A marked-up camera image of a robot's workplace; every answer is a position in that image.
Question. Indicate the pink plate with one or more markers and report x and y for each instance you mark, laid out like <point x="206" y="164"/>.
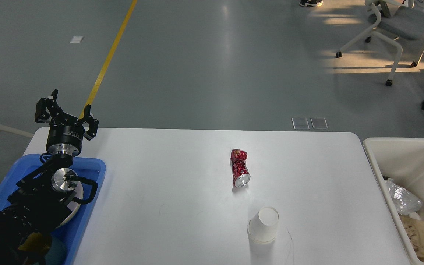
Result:
<point x="74" y="209"/>

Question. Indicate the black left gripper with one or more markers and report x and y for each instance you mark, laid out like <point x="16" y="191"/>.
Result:
<point x="64" y="136"/>

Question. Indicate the brown paper bag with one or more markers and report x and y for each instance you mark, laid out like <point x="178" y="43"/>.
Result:
<point x="423" y="232"/>

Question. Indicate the white paper cup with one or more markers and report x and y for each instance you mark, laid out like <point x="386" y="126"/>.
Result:
<point x="262" y="227"/>

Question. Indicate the white plastic bin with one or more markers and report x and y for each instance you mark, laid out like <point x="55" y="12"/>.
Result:
<point x="401" y="159"/>

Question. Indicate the aluminium foil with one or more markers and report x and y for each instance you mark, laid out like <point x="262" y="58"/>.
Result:
<point x="405" y="202"/>

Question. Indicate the crushed red soda can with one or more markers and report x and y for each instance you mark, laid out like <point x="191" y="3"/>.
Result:
<point x="241" y="175"/>

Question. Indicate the grey office chair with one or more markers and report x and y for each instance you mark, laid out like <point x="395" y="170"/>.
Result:
<point x="390" y="20"/>

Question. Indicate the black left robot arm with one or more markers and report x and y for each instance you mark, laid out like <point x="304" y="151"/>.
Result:
<point x="40" y="203"/>

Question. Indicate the floor outlet plate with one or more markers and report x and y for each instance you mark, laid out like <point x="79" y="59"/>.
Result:
<point x="319" y="123"/>
<point x="300" y="123"/>

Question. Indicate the blue plastic tray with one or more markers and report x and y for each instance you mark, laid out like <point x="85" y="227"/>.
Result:
<point x="71" y="233"/>

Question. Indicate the dark teal mug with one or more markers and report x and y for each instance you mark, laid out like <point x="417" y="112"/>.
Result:
<point x="43" y="249"/>

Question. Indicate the brown paper ball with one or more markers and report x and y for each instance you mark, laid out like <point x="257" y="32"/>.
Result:
<point x="416" y="235"/>

